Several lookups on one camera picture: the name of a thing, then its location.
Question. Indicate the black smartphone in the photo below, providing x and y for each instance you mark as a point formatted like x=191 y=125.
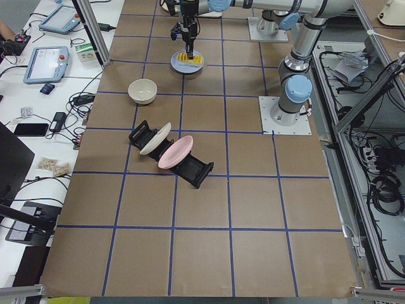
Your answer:
x=31 y=129

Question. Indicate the black power adapter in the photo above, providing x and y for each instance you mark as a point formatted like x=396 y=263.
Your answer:
x=57 y=122

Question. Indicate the near teach pendant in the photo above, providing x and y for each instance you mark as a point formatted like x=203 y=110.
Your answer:
x=47 y=65

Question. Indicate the pink plate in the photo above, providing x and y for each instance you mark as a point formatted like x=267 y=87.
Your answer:
x=176 y=152

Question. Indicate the teach pendant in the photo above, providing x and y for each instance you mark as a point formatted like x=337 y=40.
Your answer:
x=47 y=65
x=61 y=21

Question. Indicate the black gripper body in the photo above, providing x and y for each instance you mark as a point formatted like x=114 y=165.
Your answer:
x=188 y=28

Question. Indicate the aluminium frame post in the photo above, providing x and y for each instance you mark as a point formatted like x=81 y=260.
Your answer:
x=88 y=19

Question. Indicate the blue plate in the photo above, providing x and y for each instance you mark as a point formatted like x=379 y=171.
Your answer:
x=183 y=67

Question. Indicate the far teach pendant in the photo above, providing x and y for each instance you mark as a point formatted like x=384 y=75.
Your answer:
x=61 y=21

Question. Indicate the cream bowl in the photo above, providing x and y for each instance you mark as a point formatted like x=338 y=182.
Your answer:
x=143 y=91

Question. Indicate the black dish rack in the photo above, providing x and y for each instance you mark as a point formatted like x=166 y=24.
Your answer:
x=191 y=169

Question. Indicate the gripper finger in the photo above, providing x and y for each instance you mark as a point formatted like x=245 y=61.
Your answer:
x=189 y=49

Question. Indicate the cream plate in rack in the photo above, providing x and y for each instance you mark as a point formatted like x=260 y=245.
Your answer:
x=156 y=139

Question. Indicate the green white box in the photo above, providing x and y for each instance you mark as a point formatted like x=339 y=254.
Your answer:
x=85 y=52

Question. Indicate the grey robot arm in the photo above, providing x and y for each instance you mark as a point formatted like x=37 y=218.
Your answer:
x=296 y=87
x=316 y=13

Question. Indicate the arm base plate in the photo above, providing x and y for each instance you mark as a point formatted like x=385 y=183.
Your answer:
x=262 y=30
x=291 y=126

